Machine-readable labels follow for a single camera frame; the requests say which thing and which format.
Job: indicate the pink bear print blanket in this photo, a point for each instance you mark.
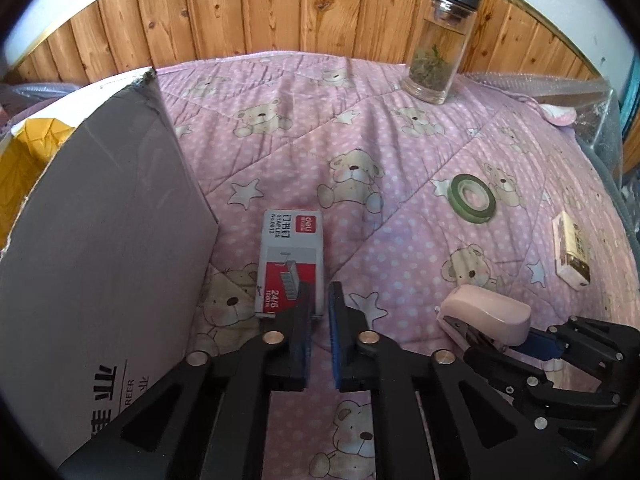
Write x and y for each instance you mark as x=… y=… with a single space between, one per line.
x=400 y=170

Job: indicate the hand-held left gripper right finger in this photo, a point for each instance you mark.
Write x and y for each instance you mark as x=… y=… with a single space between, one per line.
x=336 y=340

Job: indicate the green tape roll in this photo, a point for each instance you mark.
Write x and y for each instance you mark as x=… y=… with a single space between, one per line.
x=452 y=197

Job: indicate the clear bubble wrap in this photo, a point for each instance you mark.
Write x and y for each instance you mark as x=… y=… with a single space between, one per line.
x=35 y=95
x=595 y=125

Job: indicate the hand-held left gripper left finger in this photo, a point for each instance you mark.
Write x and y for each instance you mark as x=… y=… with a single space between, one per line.
x=302 y=340

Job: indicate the pink white stapler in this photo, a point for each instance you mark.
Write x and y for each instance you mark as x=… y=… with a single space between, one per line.
x=490 y=310

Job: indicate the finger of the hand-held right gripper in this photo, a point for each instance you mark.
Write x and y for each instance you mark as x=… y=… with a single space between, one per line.
x=515 y=380
x=595 y=350

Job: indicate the small white eraser box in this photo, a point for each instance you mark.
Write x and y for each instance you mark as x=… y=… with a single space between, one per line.
x=572 y=255

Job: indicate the large cardboard box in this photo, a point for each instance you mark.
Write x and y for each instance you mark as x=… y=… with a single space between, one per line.
x=100 y=260

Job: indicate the red grey staples box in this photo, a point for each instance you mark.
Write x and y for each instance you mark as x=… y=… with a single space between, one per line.
x=290 y=250

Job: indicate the pink cloth item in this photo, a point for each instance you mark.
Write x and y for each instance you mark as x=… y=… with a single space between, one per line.
x=557 y=115

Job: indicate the glass bottle with tea leaves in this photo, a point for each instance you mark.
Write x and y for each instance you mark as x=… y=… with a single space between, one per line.
x=435 y=60

